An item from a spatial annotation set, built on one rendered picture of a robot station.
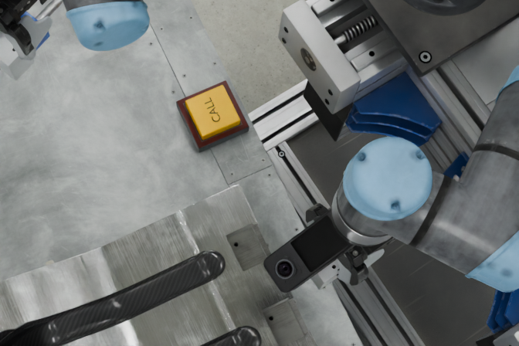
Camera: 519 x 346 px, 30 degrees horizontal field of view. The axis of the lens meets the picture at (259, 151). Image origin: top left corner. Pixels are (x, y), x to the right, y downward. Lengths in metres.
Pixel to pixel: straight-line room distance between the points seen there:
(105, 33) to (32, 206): 0.49
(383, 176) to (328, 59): 0.39
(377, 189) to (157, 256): 0.47
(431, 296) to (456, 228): 1.10
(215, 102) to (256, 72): 0.92
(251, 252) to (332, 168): 0.75
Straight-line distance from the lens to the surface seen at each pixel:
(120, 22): 0.95
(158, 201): 1.38
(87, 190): 1.39
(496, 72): 1.34
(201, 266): 1.27
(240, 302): 1.26
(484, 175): 0.93
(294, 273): 1.06
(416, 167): 0.89
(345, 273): 1.16
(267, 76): 2.30
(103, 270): 1.28
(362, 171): 0.88
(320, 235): 1.06
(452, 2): 1.23
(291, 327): 1.29
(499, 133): 0.95
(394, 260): 2.00
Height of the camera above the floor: 2.14
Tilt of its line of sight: 73 degrees down
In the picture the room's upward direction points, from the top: 11 degrees clockwise
